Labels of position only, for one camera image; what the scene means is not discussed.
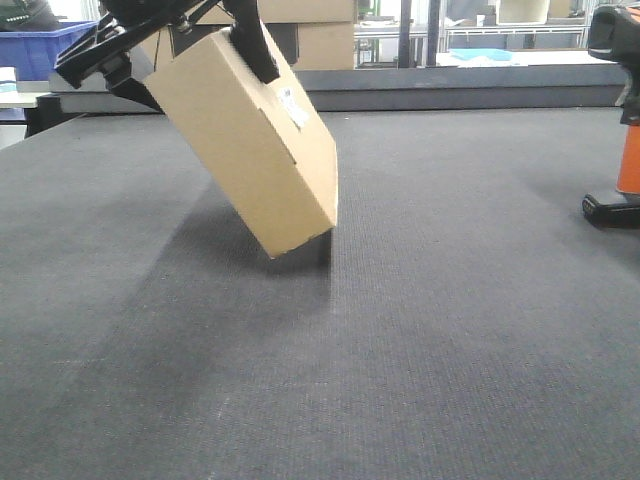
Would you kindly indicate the brown cardboard package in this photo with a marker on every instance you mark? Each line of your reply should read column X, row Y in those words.
column 282, row 181

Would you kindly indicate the black bag in crate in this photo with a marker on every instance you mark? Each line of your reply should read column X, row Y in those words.
column 19, row 15

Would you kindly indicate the black vertical pole left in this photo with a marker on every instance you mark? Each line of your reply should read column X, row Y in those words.
column 404, row 41

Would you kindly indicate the white barcode label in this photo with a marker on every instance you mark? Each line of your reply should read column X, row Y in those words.
column 298, row 115

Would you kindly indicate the large cardboard box with black print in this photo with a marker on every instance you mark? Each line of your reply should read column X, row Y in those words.
column 311, row 34

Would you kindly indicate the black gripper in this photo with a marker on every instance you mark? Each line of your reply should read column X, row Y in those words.
column 105, row 48

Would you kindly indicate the blue tray on table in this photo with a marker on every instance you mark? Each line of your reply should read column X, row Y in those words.
column 490, row 54

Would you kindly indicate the blue plastic crate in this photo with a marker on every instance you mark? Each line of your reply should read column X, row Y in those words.
column 33, row 54

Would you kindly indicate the black vertical pole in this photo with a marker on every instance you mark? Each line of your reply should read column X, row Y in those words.
column 432, row 31
column 404, row 41

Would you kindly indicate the dark raised table edge rail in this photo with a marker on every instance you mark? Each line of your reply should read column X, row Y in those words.
column 231, row 90

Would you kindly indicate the black vertical pole right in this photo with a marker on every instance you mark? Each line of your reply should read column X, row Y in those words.
column 432, row 31

